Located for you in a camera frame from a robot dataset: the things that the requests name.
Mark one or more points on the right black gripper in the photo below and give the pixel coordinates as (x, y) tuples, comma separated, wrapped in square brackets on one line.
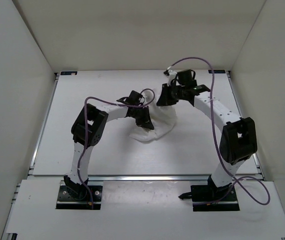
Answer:
[(165, 99)]

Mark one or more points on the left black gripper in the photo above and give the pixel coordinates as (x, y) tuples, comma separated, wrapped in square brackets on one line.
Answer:
[(145, 122)]

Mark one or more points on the white skirt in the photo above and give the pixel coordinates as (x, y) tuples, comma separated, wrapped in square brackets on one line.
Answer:
[(163, 118)]

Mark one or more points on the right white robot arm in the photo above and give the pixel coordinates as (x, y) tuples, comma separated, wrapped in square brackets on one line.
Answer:
[(238, 140)]

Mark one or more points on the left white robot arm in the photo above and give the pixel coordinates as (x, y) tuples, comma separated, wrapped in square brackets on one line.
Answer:
[(89, 126)]

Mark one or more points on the right blue corner label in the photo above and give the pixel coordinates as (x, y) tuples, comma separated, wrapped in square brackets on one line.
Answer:
[(217, 71)]

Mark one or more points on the blue corner label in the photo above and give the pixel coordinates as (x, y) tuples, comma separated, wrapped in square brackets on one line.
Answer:
[(217, 71), (68, 73)]

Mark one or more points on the left blue corner label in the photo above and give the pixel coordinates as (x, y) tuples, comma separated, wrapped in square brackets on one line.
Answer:
[(68, 73)]

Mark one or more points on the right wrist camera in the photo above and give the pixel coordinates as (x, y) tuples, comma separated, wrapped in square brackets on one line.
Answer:
[(171, 75)]

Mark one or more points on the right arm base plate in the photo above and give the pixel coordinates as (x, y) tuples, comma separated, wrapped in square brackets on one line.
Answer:
[(204, 201)]

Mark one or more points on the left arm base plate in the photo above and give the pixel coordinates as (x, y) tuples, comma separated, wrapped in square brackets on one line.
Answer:
[(66, 200)]

